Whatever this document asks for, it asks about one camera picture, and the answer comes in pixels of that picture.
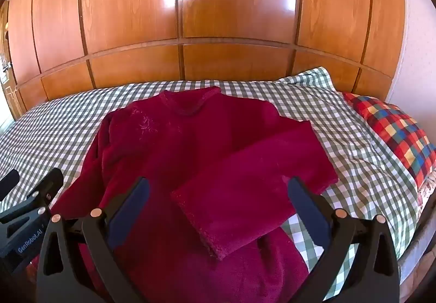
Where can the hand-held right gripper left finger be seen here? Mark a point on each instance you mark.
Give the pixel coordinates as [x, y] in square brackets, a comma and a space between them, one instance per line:
[131, 211]

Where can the wooden door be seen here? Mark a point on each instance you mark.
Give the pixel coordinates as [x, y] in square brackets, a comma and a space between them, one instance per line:
[7, 95]

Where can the multicoloured checked pillow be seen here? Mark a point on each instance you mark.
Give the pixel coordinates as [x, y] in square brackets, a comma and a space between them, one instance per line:
[398, 132]

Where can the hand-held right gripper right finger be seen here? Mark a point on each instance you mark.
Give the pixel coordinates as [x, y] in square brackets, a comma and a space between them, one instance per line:
[306, 211]

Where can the red fleece sweater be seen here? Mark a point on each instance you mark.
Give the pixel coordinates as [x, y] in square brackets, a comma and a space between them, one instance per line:
[190, 139]

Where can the green checked bedsheet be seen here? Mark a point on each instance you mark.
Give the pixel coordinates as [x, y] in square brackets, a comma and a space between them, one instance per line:
[68, 119]

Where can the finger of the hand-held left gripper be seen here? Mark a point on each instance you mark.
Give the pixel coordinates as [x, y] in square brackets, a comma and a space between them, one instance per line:
[9, 181]
[47, 188]

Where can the floral bed cover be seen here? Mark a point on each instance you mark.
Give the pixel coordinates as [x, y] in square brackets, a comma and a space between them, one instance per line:
[427, 188]

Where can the wooden panelled wardrobe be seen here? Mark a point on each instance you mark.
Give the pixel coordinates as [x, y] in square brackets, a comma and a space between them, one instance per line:
[218, 16]

